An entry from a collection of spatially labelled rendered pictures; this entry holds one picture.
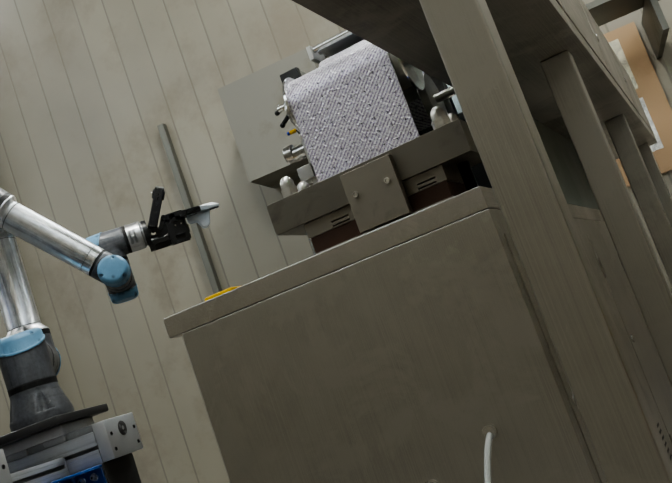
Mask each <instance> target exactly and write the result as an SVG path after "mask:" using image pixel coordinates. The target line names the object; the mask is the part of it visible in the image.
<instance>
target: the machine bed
mask: <svg viewBox="0 0 672 483"><path fill-rule="evenodd" d="M568 207H569V209H570V212H571V214H572V217H573V218H575V219H584V220H593V221H602V222H605V221H604V219H603V216H602V214H601V212H600V210H597V209H592V208H587V207H582V206H577V205H572V204H568ZM485 209H497V210H501V209H500V206H499V204H498V201H497V199H496V196H495V194H494V191H493V189H492V188H487V187H482V186H478V187H475V188H473V189H470V190H468V191H466V192H463V193H461V194H459V195H456V196H454V197H451V198H449V199H447V200H444V201H442V202H440V203H437V204H435V205H433V206H430V207H428V208H425V209H423V210H421V211H418V212H416V213H414V214H411V215H409V216H406V217H404V218H402V219H399V220H397V221H395V222H392V223H390V224H387V225H385V226H383V227H380V228H378V229H376V230H373V231H371V232H368V233H366V234H364V235H361V236H359V237H357V238H354V239H352V240H349V241H347V242H345V243H342V244H340V245H338V246H335V247H333V248H330V249H328V250H326V251H323V252H321V253H319V254H316V255H314V256H311V257H309V258H307V259H304V260H302V261H300V262H297V263H295V264H292V265H290V266H288V267H285V268H283V269H281V270H278V271H276V272H273V273H271V274H269V275H266V276H264V277H262V278H259V279H257V280H254V281H252V282H250V283H247V284H245V285H243V286H240V287H238V288H235V289H233V290H231V291H228V292H226V293H224V294H221V295H219V296H217V297H214V298H212V299H209V300H207V301H205V302H202V303H200V304H198V305H195V306H193V307H190V308H188V309H186V310H183V311H181V312H179V313H176V314H174V315H171V316H169V317H167V318H164V319H163V320H164V323H165V327H166V330H167V333H168V336H169V338H176V337H181V336H183V333H185V332H188V331H190V330H193V329H195V328H197V327H200V326H202V325H205V324H207V323H210V322H212V321H215V320H217V319H219V318H222V317H224V316H227V315H229V314H232V313H234V312H237V311H239V310H241V309H244V308H246V307H249V306H251V305H254V304H256V303H258V302H261V301H263V300H266V299H268V298H271V297H273V296H276V295H278V294H280V293H283V292H285V291H288V290H290V289H293V288H295V287H297V286H300V285H302V284H305V283H307V282H310V281H312V280H315V279H317V278H319V277H322V276H324V275H327V274H329V273H332V272H334V271H337V270H339V269H341V268H344V267H346V266H349V265H351V264H354V263H356V262H358V261H361V260H363V259H366V258H368V257H371V256H373V255H376V254H378V253H380V252H383V251H385V250H388V249H390V248H393V247H395V246H397V245H400V244H402V243H405V242H407V241H410V240H412V239H415V238H417V237H419V236H422V235H424V234H427V233H429V232H432V231H434V230H437V229H439V228H441V227H444V226H446V225H449V224H451V223H454V222H456V221H458V220H461V219H463V218H466V217H468V216H471V215H473V214H476V213H478V212H480V211H483V210H485Z"/></svg>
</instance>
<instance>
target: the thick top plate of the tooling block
mask: <svg viewBox="0 0 672 483"><path fill-rule="evenodd" d="M387 154H389V155H392V157H393V160H394V162H395V165H396V168H397V170H398V173H399V176H400V178H401V181H402V182H403V181H405V180H408V179H410V178H412V177H414V176H417V175H419V174H421V173H424V172H426V171H428V170H430V169H433V168H435V167H437V166H440V165H444V166H448V167H452V168H456V169H458V166H457V165H458V164H459V163H461V162H464V161H469V163H470V166H471V167H473V166H475V165H477V164H479V163H482V160H481V158H480V155H479V153H478V150H477V148H476V145H475V142H474V140H473V137H472V135H471V132H470V130H469V127H468V125H467V122H465V121H463V120H461V119H457V120H455V121H452V122H450V123H448V124H446V125H444V126H441V127H439V128H437V129H435V130H433V131H430V132H428V133H426V134H424V135H422V136H419V137H417V138H415V139H413V140H411V141H408V142H406V143H404V144H402V145H400V146H397V147H395V148H393V149H391V150H389V151H386V152H384V153H382V154H380V155H378V156H375V157H373V158H371V159H369V160H367V161H364V162H362V163H360V164H358V165H356V166H353V167H351V168H349V169H347V170H345V171H342V172H340V173H338V174H336V175H334V176H331V177H329V178H327V179H325V180H323V181H320V182H318V183H316V184H314V185H312V186H309V187H307V188H305V189H303V190H300V191H298V192H296V193H294V194H292V195H289V196H287V197H285V198H283V199H281V200H278V201H276V202H274V203H272V204H270V205H267V209H268V212H269V215H270V218H271V221H272V223H273V226H274V229H275V232H276V235H307V234H306V229H305V227H304V225H305V224H307V223H309V222H312V221H314V220H316V219H318V218H321V217H323V216H325V215H328V214H330V213H332V212H334V211H337V210H339V209H341V208H344V207H346V206H348V205H350V204H349V201H348V198H347V196H346V193H345V190H344V187H343V185H342V182H341V179H340V176H341V175H343V174H345V173H347V172H350V171H352V170H354V169H356V168H358V167H361V166H363V165H365V164H367V163H370V162H372V161H374V160H376V159H378V158H381V157H383V156H385V155H387Z"/></svg>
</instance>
